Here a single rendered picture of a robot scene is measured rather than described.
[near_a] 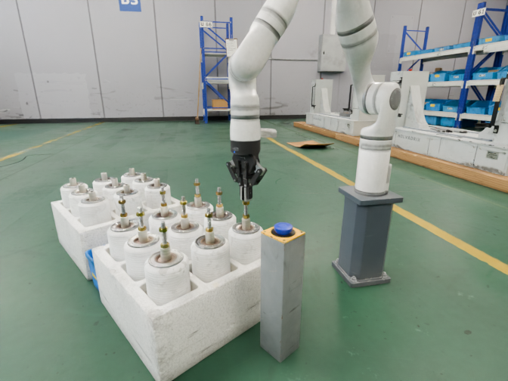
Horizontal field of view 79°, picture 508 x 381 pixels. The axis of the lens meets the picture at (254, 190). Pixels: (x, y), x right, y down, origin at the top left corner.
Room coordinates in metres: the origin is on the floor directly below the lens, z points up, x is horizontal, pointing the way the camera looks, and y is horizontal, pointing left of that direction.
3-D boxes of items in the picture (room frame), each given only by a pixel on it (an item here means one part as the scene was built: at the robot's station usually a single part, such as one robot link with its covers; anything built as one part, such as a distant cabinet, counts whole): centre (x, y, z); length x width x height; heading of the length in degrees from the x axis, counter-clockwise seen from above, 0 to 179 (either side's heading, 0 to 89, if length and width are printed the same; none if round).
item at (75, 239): (1.16, 0.55, 0.09); 0.39 x 0.39 x 0.18; 44
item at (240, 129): (0.77, 0.01, 0.52); 0.11 x 0.09 x 0.06; 136
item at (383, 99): (0.93, -0.37, 0.54); 0.09 x 0.09 x 0.17; 37
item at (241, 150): (0.76, 0.02, 0.45); 0.08 x 0.08 x 0.09
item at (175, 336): (0.77, 0.19, 0.09); 0.39 x 0.39 x 0.18; 43
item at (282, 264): (0.61, -0.06, 0.16); 0.07 x 0.07 x 0.31; 43
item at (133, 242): (0.69, 0.28, 0.25); 0.08 x 0.08 x 0.01
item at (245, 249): (0.76, 0.02, 0.16); 0.10 x 0.10 x 0.18
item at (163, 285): (0.60, 0.19, 0.16); 0.10 x 0.10 x 0.18
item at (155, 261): (0.60, 0.19, 0.25); 0.08 x 0.08 x 0.01
